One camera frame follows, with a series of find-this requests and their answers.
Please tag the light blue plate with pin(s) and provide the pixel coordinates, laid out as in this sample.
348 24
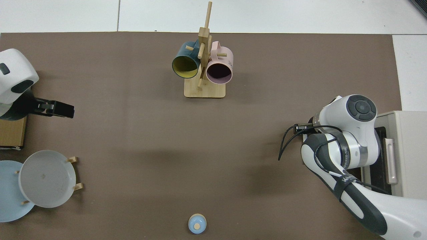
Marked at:
8 196

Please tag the dark teal mug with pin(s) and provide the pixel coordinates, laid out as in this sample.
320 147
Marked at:
182 55

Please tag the grey plate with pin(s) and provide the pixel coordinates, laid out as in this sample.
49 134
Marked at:
46 178

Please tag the brown table cloth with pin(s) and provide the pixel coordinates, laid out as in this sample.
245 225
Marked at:
186 150

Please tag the pale toaster oven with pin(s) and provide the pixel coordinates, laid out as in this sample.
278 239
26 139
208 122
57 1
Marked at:
410 150

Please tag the wooden cup stand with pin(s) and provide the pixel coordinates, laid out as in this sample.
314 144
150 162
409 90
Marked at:
204 90

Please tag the wooden plate rack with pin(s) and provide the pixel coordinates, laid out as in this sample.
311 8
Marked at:
77 186

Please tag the pink mug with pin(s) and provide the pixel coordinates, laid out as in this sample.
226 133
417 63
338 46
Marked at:
223 57

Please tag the dark grey device corner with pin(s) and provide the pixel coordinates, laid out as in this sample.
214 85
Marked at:
421 6

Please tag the small blue round thing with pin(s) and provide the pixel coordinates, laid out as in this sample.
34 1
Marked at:
197 223

